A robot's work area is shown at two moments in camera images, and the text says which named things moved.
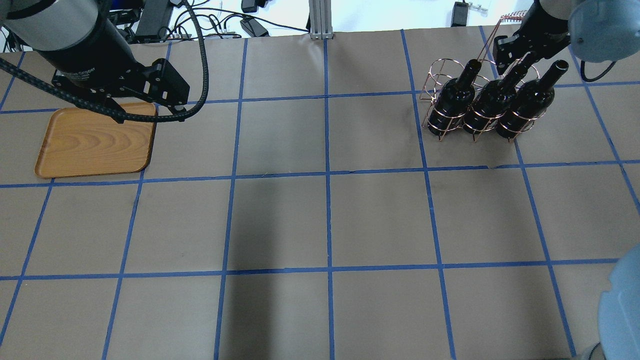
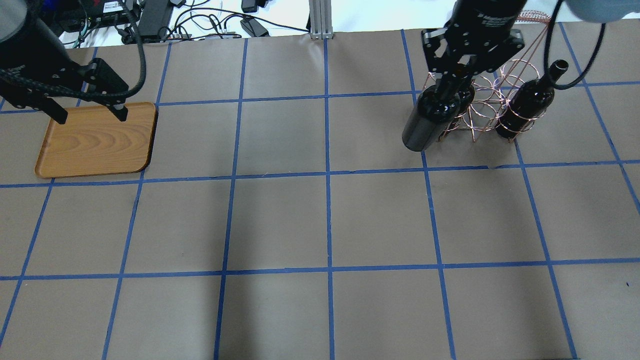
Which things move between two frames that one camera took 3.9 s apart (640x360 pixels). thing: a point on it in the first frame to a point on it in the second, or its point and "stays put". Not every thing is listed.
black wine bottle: x=532 y=99 stays put
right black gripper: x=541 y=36 to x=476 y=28
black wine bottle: x=493 y=98 to x=435 y=109
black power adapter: x=252 y=27 stays put
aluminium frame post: x=321 y=19 stays put
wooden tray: x=78 y=142 stays put
